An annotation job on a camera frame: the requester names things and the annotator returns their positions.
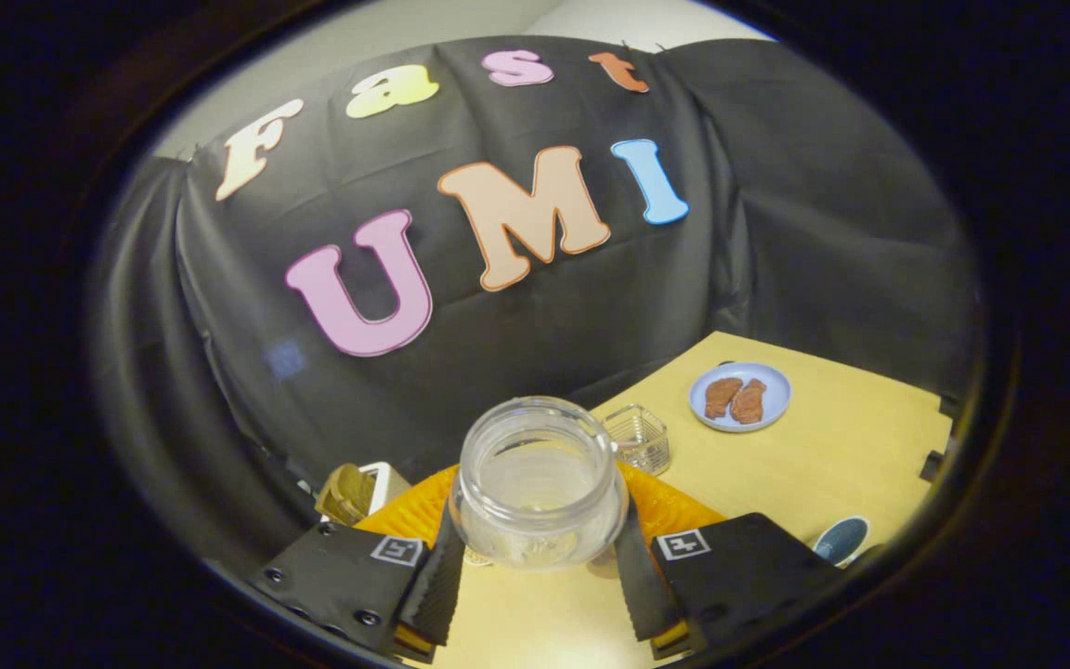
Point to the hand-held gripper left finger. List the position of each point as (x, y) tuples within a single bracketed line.
[(428, 595)]

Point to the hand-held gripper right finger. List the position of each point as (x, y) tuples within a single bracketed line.
[(642, 595)]

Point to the clear glass bottle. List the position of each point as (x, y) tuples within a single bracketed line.
[(540, 520)]

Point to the clear ribbed glass cup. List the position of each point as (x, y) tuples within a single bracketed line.
[(642, 441)]

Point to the white toaster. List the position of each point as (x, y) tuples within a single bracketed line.
[(391, 483)]

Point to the brown toast slice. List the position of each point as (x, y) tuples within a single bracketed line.
[(363, 483), (340, 497)]

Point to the light wooden table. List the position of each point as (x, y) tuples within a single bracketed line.
[(776, 465)]

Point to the dark blue speckled bowl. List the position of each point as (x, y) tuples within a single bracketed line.
[(840, 541)]

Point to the brown meat piece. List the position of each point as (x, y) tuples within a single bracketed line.
[(721, 398), (749, 402)]

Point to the light blue plate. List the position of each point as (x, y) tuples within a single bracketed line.
[(776, 395)]

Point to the black backdrop cloth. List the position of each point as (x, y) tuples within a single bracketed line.
[(591, 307)]

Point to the black table edge clamp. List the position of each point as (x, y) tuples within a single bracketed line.
[(934, 466), (948, 409)]

